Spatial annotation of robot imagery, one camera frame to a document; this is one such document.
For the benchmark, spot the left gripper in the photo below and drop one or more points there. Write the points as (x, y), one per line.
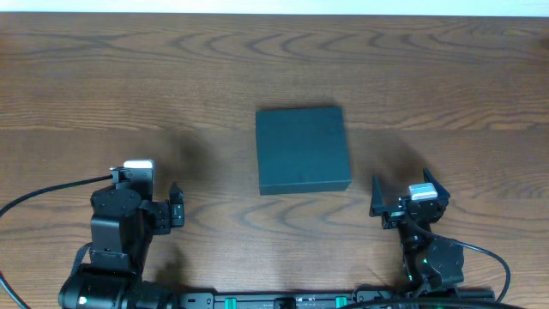
(176, 210)

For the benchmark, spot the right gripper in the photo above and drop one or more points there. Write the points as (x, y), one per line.
(395, 216)

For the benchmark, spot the dark green gift box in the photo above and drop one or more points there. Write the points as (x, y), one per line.
(302, 150)

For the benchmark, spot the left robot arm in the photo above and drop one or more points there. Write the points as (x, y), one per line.
(107, 272)

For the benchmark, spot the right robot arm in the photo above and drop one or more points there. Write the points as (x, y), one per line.
(431, 263)

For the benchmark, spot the black mounting rail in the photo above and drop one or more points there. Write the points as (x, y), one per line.
(321, 299)

